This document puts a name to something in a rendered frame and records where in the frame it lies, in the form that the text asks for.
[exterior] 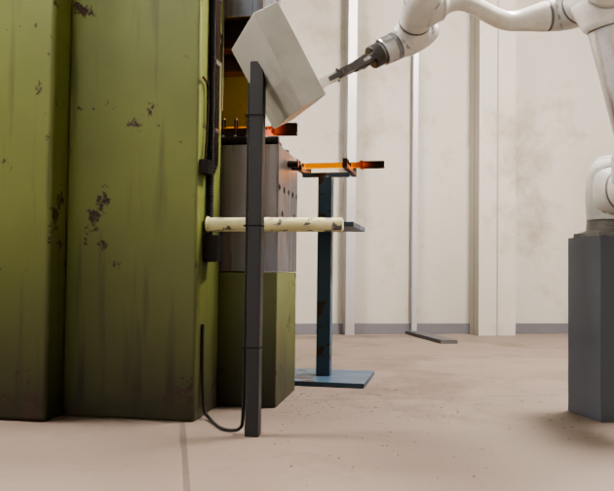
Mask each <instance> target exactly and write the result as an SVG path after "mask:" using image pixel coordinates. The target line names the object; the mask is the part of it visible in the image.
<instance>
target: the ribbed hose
mask: <svg viewBox="0 0 614 491"><path fill-rule="evenodd" d="M216 19H217V0H211V12H210V68H209V70H210V71H209V75H210V76H209V94H210V107H209V135H208V148H209V149H208V151H209V152H208V159H209V160H211V161H213V166H214V137H215V135H214V134H215V119H214V118H215V116H214V115H215V76H216V75H215V74H216V72H215V71H216ZM207 183H208V184H207V186H208V187H207V188H208V190H207V191H208V192H207V216H209V217H213V193H214V192H213V191H214V189H213V188H214V187H213V185H214V175H208V182H207ZM203 261H204V262H221V236H217V235H213V232H209V233H207V234H206V235H205V236H204V252H203Z"/></svg>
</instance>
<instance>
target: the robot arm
mask: <svg viewBox="0 0 614 491"><path fill-rule="evenodd" d="M457 11H461V12H465V13H468V14H469V15H471V16H473V17H475V18H477V19H479V20H481V21H483V22H485V23H487V24H489V25H491V26H493V27H495V28H497V29H501V30H506V31H537V32H550V31H563V30H569V29H574V28H579V27H580V28H581V30H582V32H583V33H584V34H586V35H588V37H589V41H590V45H591V49H592V52H593V56H594V60H595V67H596V71H597V75H598V78H599V82H600V85H601V89H602V93H603V97H604V100H605V104H606V108H607V112H608V116H609V120H610V123H611V127H612V131H613V134H614V0H546V1H542V2H540V3H537V4H534V5H532V6H529V7H526V8H523V9H520V10H516V11H505V10H502V9H500V8H498V7H496V6H494V5H492V4H490V3H488V2H486V1H484V0H403V2H402V5H401V10H400V19H399V21H398V23H397V24H396V26H395V27H394V30H393V31H392V32H390V33H388V34H386V35H384V36H382V37H380V38H378V39H377V40H376V41H375V43H374V44H372V45H370V46H368V47H366V48H365V55H362V56H360V57H359V58H357V59H355V60H354V61H353V62H351V63H349V64H347V65H345V66H343V67H341V68H340V69H338V68H335V70H336V71H333V72H331V73H329V74H327V75H326V76H324V77H322V78H320V79H319V81H320V83H321V85H322V87H323V88H325V87H327V86H329V85H330V84H332V83H334V82H336V81H338V82H340V79H342V78H344V77H346V76H348V75H350V74H352V73H354V72H358V71H360V70H362V69H366V68H367V67H368V66H371V67H373V68H378V67H380V66H382V65H384V64H385V65H388V64H390V63H392V62H395V61H397V60H400V59H401V58H403V57H410V56H413V55H415V54H417V53H419V52H421V51H423V50H424V49H426V48H427V47H429V46H430V45H431V44H432V43H433V42H434V41H435V40H436V39H437V38H438V36H439V26H438V22H440V21H442V20H444V19H445V17H446V16H447V15H448V14H449V13H452V12H457ZM585 204H586V216H587V224H586V231H584V232H580V233H576V234H573V238H582V237H594V236H614V153H613V154H612V155H607V156H602V157H599V158H597V159H596V160H595V161H594V162H593V163H592V165H591V167H590V169H589V172H588V175H587V179H586V195H585Z"/></svg>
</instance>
